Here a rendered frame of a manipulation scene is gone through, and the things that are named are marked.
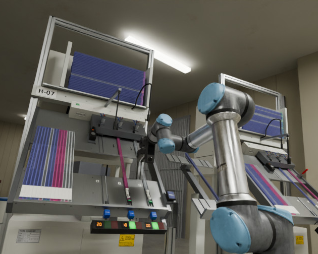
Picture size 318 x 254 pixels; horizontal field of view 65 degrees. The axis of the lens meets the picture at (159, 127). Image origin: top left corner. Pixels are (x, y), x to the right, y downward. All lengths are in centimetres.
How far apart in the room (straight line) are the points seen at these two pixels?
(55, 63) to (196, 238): 146
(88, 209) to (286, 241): 75
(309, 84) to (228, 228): 348
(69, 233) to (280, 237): 102
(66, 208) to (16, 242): 39
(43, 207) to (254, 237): 78
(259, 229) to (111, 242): 94
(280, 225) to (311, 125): 310
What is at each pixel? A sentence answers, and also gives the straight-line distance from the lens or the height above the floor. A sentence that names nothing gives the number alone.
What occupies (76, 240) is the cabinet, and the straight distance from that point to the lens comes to 147.
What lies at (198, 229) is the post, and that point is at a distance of 147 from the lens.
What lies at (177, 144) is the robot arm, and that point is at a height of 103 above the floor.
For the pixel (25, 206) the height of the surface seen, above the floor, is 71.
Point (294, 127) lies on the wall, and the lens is 425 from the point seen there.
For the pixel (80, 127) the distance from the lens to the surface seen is 157.
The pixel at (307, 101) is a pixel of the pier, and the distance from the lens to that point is 399.
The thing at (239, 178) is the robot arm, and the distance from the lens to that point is 78.
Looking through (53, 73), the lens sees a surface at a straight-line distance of 192.
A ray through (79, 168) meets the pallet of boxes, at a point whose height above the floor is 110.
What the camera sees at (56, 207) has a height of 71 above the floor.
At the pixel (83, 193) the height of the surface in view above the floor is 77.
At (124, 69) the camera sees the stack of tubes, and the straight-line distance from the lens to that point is 183.
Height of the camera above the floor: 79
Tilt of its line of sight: 15 degrees up
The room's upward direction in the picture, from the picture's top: 5 degrees clockwise
